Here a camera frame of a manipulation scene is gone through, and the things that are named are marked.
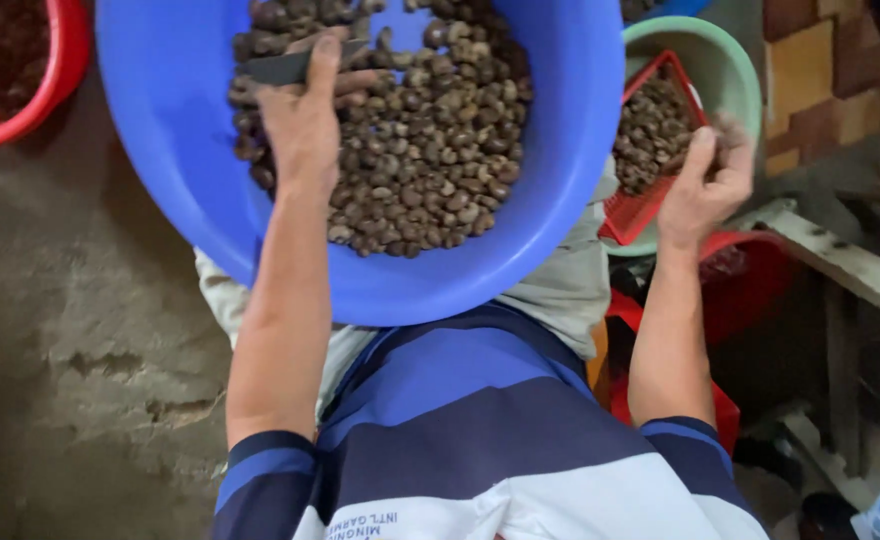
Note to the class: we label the person's left hand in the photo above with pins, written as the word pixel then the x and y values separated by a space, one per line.
pixel 297 127

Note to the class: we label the person's right hand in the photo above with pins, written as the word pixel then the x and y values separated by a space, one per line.
pixel 699 199

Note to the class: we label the dark metal blade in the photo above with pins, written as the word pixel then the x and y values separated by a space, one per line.
pixel 275 69

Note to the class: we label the red plastic basket tray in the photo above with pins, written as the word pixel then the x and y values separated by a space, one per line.
pixel 627 217

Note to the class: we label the pile of dark cashew nuts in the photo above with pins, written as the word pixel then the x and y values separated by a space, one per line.
pixel 646 135

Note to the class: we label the red plastic bucket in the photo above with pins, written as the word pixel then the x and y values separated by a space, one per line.
pixel 747 285

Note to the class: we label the green plastic basin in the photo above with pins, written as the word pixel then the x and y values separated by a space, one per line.
pixel 725 71

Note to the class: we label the large blue plastic basin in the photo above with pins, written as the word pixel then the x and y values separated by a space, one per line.
pixel 162 112

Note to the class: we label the red plastic stool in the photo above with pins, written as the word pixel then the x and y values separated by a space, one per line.
pixel 620 315

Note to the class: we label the heap of brown cashew nuts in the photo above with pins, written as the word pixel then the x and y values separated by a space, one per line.
pixel 440 142

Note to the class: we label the grey trousers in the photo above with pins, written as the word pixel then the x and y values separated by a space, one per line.
pixel 567 285

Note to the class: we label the white wooden bench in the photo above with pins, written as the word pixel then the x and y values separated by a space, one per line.
pixel 845 262

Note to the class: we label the small blue plastic basin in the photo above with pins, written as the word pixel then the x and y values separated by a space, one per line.
pixel 672 7

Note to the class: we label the red plastic basin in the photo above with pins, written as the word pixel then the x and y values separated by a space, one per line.
pixel 61 82

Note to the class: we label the blue white striped shirt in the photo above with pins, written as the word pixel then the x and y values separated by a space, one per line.
pixel 485 435

